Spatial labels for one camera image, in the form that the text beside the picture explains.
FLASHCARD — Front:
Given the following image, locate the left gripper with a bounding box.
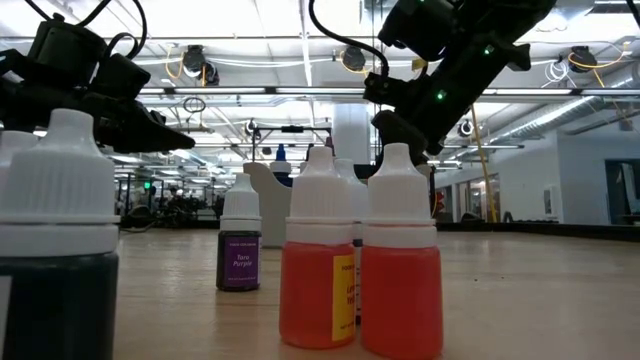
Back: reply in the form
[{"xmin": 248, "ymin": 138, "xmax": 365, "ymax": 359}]
[{"xmin": 0, "ymin": 12, "xmax": 195, "ymax": 154}]

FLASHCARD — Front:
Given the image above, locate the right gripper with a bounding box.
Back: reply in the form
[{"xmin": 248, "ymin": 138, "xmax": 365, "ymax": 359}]
[{"xmin": 363, "ymin": 29, "xmax": 531, "ymax": 166}]

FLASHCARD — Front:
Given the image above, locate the dark food coloring bottle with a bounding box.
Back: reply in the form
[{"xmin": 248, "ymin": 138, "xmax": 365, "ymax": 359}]
[
  {"xmin": 335, "ymin": 157, "xmax": 370, "ymax": 326},
  {"xmin": 0, "ymin": 108, "xmax": 121, "ymax": 360}
]

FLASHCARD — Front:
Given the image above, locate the blue-capped dye bottle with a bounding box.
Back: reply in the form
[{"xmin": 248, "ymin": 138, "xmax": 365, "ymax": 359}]
[{"xmin": 269, "ymin": 143, "xmax": 294, "ymax": 189}]

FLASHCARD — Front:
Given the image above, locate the purple food coloring bottle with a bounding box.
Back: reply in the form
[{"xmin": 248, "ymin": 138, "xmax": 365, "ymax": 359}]
[{"xmin": 215, "ymin": 172, "xmax": 263, "ymax": 293}]

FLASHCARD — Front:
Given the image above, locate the orange food coloring bottle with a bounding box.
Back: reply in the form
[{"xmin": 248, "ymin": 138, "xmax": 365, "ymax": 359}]
[
  {"xmin": 278, "ymin": 144, "xmax": 359, "ymax": 350},
  {"xmin": 359, "ymin": 142, "xmax": 445, "ymax": 360}
]

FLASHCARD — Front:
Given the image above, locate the white round column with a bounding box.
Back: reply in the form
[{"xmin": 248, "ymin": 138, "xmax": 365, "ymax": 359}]
[{"xmin": 332, "ymin": 102, "xmax": 372, "ymax": 166}]

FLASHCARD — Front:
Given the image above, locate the black gantry stand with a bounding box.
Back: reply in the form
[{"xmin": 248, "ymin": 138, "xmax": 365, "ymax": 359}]
[{"xmin": 251, "ymin": 124, "xmax": 334, "ymax": 166}]

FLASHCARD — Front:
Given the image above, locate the grey plastic bin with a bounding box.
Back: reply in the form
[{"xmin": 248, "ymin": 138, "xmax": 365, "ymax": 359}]
[{"xmin": 242, "ymin": 161, "xmax": 436, "ymax": 249}]

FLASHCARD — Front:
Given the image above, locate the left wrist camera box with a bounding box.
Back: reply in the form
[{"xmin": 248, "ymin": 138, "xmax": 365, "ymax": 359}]
[{"xmin": 91, "ymin": 52, "xmax": 152, "ymax": 101}]

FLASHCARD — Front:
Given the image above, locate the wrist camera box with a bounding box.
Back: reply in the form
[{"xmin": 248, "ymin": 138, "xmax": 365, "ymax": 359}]
[
  {"xmin": 91, "ymin": 52, "xmax": 152, "ymax": 101},
  {"xmin": 378, "ymin": 0, "xmax": 456, "ymax": 61}
]

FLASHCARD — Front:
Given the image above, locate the yellow hanging cable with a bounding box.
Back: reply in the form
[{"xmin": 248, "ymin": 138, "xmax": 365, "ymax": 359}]
[{"xmin": 468, "ymin": 102, "xmax": 500, "ymax": 224}]

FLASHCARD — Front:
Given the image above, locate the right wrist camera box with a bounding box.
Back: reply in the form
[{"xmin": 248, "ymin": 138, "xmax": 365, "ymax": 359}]
[{"xmin": 378, "ymin": 0, "xmax": 456, "ymax": 61}]

